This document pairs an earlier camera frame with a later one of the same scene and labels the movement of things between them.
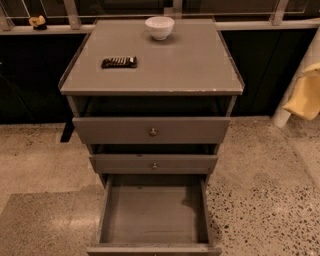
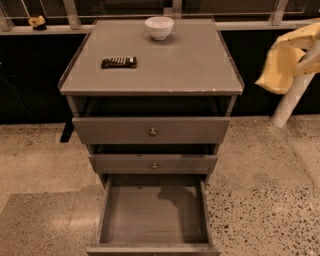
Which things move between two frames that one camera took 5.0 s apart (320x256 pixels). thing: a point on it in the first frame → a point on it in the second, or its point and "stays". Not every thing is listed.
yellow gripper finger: [310, 69] → [303, 38]
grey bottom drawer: [155, 215] stays
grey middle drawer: [153, 164] stays
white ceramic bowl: [160, 26] stays
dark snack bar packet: [120, 63] stays
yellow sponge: [304, 99] → [279, 70]
